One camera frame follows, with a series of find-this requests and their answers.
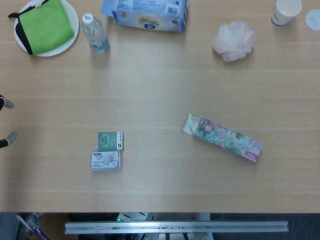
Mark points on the green soap box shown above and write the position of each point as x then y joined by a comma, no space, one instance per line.
110,140

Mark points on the blue tissue pack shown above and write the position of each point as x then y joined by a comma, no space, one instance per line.
150,15

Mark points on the floral toothpaste box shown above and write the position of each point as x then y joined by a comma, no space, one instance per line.
225,138

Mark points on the green microfiber cloth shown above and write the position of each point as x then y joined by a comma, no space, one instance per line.
45,27

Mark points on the white paper cup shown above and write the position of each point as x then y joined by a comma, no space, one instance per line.
285,11

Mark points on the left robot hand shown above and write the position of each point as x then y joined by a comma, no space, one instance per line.
8,137

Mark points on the white round plate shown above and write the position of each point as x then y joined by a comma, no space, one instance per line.
71,22

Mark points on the small purple packet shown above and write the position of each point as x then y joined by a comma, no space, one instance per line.
106,161

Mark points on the pink bath pouf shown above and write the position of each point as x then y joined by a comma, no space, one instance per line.
233,41

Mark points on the white round cup lid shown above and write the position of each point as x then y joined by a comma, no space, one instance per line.
313,19

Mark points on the clear plastic water bottle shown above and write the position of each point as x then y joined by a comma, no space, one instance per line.
96,33

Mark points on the aluminium rail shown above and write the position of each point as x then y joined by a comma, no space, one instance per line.
175,227

